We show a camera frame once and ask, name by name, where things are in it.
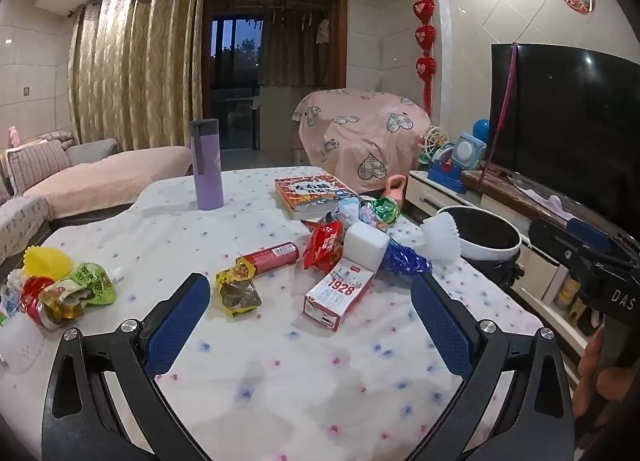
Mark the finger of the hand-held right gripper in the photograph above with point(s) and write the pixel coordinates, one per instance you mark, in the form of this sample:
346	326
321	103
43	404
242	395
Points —
555	241
590	233

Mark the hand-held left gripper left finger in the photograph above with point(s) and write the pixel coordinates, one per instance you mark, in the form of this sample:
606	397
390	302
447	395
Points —
177	326

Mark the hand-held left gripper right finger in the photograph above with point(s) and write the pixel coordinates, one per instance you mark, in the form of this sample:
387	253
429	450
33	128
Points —
441	336

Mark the black and white trash bin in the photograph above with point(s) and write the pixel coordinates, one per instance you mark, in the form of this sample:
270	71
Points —
485	236

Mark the blue crinkled wrapper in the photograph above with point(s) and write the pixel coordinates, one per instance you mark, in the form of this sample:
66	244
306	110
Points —
405	258

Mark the white ribbed plastic cup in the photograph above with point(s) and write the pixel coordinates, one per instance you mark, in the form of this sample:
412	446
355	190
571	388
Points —
442	241
20	343

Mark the red snack packet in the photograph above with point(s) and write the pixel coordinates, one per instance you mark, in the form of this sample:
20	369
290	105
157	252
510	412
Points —
324	241

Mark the white blue wrapper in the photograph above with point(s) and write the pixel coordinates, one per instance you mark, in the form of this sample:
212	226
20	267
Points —
352	211

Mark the person's right hand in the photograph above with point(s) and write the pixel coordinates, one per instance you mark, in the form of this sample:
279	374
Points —
587	371

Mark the yellow jar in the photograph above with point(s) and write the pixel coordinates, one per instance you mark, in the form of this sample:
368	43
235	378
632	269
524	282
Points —
569	291

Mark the yellow brown snack wrapper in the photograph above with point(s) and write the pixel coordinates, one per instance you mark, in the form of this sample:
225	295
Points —
239	291

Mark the black television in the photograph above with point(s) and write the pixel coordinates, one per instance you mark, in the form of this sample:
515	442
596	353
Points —
570	131

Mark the red and white carton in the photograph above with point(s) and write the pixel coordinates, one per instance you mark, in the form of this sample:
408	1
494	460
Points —
337	296

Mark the red cylinder can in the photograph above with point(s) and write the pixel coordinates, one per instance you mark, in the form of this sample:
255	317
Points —
270	256

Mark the gold snack packet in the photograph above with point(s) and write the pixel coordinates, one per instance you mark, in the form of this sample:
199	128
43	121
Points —
62	303

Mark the white square box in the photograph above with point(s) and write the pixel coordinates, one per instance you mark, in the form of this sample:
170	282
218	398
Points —
365	243

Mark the light blue toy box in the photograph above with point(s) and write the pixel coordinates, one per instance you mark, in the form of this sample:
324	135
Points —
470	151

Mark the blue toy machine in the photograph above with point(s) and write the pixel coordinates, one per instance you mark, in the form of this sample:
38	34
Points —
447	171

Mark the blue spiky ball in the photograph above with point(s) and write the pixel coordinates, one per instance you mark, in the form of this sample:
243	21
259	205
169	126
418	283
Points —
482	130

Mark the green foil wrapper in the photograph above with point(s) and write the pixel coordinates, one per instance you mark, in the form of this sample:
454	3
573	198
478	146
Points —
387	210

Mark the yellow cupcake liner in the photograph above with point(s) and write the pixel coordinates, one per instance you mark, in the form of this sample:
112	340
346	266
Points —
47	261

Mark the pink kettlebell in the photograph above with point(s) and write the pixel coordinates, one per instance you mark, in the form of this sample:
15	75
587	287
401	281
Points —
396	196

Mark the red round wrapper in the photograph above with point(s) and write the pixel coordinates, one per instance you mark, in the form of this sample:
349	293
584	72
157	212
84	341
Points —
32	298

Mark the pink hoop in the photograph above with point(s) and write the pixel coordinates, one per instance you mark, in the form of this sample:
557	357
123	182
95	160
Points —
506	96

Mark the ferris wheel toy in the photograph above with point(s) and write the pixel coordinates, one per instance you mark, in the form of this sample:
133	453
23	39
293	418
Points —
432	143

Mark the purple thermos bottle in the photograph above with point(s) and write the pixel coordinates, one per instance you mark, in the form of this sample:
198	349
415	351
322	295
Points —
207	166

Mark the pink covered sofa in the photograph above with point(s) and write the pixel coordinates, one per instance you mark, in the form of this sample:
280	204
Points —
110	176

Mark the crumpled colourful wrapper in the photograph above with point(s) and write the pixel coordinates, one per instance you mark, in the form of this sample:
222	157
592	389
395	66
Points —
7	301

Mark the colourful picture book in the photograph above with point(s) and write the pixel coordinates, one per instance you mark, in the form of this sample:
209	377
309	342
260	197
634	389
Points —
310	193

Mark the striped pink pillow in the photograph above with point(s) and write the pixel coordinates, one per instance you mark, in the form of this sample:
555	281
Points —
37	163

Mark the pink heart print cover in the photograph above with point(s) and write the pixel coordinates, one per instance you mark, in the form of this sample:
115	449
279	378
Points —
360	136

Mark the red hanging knot decoration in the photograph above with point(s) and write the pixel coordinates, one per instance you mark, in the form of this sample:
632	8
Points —
425	41

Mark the small pink plush toy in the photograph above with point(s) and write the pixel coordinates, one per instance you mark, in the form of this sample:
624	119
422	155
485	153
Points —
14	136

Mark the beige patterned curtain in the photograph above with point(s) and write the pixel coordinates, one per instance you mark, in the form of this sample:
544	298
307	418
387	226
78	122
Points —
135	66

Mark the wood framed glass door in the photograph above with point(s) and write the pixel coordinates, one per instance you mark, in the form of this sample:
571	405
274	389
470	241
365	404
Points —
235	66

